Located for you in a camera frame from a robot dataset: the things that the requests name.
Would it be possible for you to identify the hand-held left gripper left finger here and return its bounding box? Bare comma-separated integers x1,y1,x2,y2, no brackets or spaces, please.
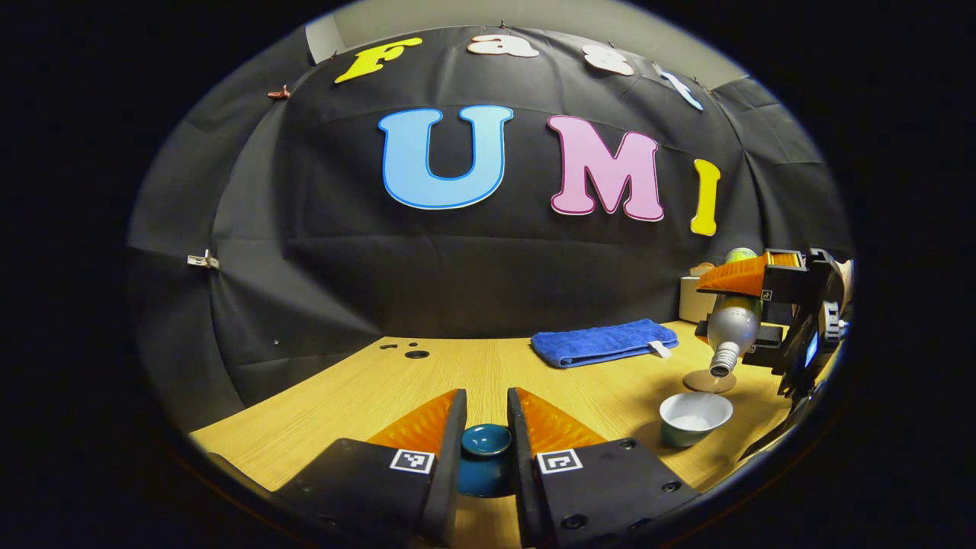
274,389,468,548

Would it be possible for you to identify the round brown coaster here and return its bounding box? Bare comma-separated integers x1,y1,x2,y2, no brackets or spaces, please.
682,369,738,394

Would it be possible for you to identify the silver green-label water bottle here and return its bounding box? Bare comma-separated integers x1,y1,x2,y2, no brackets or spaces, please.
706,248,763,378

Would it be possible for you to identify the black backdrop cloth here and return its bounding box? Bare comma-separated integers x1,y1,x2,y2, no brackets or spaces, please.
128,27,851,432

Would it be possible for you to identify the teal teacup lid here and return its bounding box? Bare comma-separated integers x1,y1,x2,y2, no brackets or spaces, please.
456,423,521,499

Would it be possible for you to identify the blue folded towel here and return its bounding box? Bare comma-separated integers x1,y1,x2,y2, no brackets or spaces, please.
531,319,679,369

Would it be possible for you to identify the white toaster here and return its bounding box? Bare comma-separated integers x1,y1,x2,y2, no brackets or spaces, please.
679,274,719,325

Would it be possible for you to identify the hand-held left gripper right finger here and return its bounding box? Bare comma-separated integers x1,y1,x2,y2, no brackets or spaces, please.
507,387,699,548

